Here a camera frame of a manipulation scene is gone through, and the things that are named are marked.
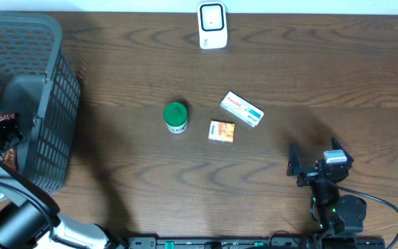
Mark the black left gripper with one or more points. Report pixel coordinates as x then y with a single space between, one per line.
7 133

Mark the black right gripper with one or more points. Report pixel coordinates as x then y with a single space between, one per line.
295 168

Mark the red Toto chocolate bar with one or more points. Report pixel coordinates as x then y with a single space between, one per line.
10 156

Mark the orange Kleenex tissue pack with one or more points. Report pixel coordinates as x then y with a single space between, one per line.
221 131

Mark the white Panadol medicine box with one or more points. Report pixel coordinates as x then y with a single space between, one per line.
242 109

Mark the green lid white jar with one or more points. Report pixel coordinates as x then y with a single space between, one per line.
176 117

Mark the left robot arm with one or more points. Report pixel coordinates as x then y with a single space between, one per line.
29 217

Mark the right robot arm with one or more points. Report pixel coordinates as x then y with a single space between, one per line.
340 216

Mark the white barcode scanner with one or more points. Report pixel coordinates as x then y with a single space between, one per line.
212 25

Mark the grey plastic mesh basket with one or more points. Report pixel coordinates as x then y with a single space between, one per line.
39 87

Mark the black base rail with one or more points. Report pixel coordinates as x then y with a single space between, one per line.
279 242

